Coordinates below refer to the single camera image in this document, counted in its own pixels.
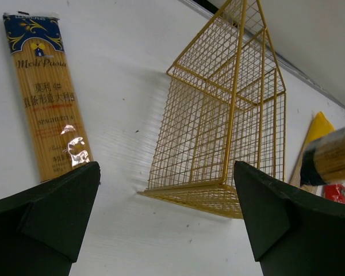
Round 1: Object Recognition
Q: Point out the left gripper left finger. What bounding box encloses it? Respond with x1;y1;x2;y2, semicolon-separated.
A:
0;162;101;275

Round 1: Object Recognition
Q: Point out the yellow spaghetti bag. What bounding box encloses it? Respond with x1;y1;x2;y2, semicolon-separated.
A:
289;112;335;195

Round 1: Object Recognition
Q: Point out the red spaghetti bag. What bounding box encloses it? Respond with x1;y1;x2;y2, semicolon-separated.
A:
323;184;345;204

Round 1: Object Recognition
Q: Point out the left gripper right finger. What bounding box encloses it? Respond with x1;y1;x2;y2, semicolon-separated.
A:
234;161;345;275

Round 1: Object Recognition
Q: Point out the blue label spaghetti bag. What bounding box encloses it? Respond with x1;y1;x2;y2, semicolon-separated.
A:
3;13;93;182

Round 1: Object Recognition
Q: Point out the black label spaghetti bag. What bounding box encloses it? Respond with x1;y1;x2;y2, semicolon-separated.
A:
300;127;345;186

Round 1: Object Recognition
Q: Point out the gold wire basket shelf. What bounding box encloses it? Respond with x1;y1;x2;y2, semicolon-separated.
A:
142;1;286;219

